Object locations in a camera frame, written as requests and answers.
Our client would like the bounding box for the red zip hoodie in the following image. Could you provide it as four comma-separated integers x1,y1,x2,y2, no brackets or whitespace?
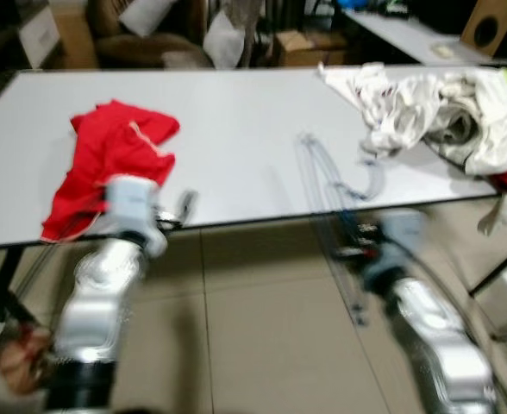
41,99,181,244

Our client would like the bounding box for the white printed garment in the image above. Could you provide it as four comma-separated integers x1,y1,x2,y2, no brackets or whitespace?
318,62,448,158

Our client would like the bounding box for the grey khaki garment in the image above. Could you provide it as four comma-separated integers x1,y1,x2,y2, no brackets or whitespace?
426,103,483,165

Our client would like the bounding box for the brown armchair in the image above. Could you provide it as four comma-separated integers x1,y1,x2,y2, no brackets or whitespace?
90,0,211,70

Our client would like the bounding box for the tall white pillow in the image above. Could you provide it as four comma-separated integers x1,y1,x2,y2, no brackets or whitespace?
203,9,254,70

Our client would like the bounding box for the cream garment with green tag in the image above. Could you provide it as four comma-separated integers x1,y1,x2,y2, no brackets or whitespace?
443,67,507,235

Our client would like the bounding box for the small white pillow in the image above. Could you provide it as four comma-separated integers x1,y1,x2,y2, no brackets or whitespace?
120,0,177,37

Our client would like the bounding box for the small cream device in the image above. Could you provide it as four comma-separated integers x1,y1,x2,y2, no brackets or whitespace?
430,43,457,60

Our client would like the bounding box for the white board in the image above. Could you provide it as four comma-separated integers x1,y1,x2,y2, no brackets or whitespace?
16,7,60,70

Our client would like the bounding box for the wooden speaker box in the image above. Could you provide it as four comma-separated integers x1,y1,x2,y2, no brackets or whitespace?
460,0,507,59

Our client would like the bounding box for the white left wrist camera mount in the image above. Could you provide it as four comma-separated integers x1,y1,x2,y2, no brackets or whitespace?
103,175,166,255

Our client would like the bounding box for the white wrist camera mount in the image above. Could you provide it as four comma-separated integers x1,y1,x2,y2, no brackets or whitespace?
379,210,429,268
103,175,166,255

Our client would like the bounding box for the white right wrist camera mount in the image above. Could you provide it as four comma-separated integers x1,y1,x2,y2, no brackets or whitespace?
379,210,429,268

